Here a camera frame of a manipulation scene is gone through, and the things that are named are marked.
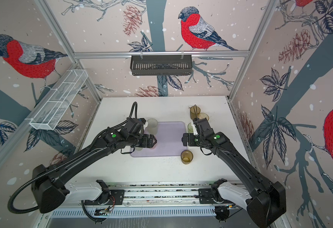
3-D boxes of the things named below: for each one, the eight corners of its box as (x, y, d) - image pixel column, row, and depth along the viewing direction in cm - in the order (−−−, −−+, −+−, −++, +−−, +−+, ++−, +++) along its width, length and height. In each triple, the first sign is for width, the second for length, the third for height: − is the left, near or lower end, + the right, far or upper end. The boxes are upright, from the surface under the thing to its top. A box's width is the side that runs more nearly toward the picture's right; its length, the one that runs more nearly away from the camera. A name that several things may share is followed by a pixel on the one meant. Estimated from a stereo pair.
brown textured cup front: (181, 164, 87) (181, 159, 81) (180, 154, 91) (181, 149, 85) (192, 164, 87) (193, 159, 81) (191, 154, 91) (192, 149, 85)
